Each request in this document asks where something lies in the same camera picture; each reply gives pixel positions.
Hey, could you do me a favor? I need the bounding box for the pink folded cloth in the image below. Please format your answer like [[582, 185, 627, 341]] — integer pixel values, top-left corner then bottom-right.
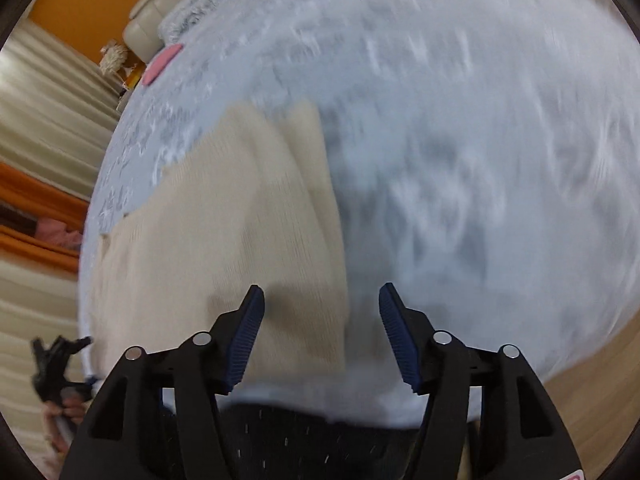
[[142, 45, 183, 86]]

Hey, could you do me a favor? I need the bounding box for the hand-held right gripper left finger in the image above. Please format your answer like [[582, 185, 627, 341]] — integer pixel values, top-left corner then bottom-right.
[[59, 285, 265, 480]]

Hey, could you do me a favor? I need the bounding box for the person's left hand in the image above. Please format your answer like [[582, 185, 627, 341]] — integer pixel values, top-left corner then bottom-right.
[[42, 394, 87, 453]]

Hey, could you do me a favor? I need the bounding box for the beige sweater with black hearts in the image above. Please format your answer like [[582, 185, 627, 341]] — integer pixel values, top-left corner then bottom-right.
[[87, 99, 351, 391]]

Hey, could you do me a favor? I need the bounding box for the orange curtain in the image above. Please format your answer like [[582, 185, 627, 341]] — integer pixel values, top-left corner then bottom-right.
[[0, 162, 92, 271]]

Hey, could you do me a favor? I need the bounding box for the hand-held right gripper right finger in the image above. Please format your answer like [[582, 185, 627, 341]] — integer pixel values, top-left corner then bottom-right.
[[378, 282, 584, 480]]

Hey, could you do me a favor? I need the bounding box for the bed with blue butterfly bedspread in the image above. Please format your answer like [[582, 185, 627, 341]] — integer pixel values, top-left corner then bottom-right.
[[77, 0, 640, 428]]

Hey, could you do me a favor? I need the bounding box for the white feather lamp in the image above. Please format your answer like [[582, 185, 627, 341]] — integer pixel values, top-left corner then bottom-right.
[[99, 44, 132, 75]]

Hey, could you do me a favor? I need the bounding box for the person's dark dotted clothing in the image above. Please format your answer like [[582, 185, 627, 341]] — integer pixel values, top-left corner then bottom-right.
[[160, 402, 426, 480]]

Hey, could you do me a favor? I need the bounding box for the beige curtain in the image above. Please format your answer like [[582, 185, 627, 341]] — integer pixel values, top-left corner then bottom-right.
[[0, 20, 127, 181], [0, 255, 101, 461]]

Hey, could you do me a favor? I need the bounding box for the pink crumpled cloth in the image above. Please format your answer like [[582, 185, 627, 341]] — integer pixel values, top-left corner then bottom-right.
[[37, 217, 83, 252]]

